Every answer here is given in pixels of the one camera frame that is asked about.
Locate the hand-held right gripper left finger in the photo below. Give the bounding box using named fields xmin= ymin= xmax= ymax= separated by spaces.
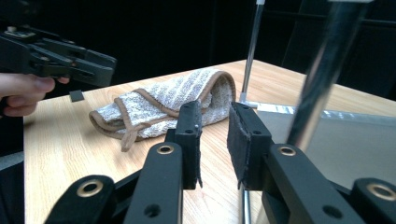
xmin=163 ymin=100 xmax=204 ymax=190

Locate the grey fabric metal shelf rack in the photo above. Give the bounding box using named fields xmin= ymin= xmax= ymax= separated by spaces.
xmin=237 ymin=0 xmax=396 ymax=224

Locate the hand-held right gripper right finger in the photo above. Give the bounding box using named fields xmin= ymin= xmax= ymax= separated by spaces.
xmin=226 ymin=102 xmax=276 ymax=191

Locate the grey tape piece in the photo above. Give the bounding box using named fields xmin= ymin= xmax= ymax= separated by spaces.
xmin=68 ymin=90 xmax=86 ymax=103

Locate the beige striped towel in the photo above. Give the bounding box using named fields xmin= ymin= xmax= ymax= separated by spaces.
xmin=88 ymin=67 xmax=237 ymax=153

